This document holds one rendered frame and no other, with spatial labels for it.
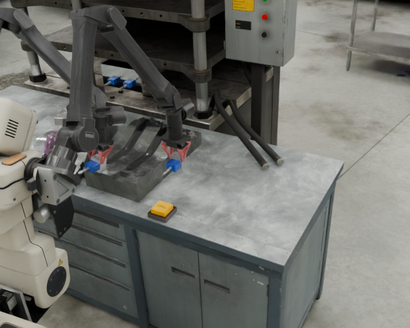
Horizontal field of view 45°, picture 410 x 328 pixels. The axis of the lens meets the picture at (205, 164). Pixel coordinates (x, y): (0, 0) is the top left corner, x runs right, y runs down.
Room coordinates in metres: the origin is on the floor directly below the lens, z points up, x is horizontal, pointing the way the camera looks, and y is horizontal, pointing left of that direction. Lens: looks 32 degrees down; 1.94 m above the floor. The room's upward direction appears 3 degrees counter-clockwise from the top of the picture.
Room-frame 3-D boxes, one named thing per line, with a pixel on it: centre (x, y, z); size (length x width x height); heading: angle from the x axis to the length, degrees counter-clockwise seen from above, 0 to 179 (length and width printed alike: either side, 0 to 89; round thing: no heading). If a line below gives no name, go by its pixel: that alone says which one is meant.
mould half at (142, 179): (1.82, 0.25, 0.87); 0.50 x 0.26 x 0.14; 150
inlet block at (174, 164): (1.57, 0.13, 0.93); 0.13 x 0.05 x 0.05; 149
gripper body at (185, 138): (1.61, 0.11, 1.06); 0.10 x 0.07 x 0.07; 59
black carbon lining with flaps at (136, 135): (1.81, 0.27, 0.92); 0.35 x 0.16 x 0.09; 150
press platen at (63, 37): (2.87, 0.30, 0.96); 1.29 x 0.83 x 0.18; 60
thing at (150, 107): (2.88, 0.32, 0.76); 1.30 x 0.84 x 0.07; 60
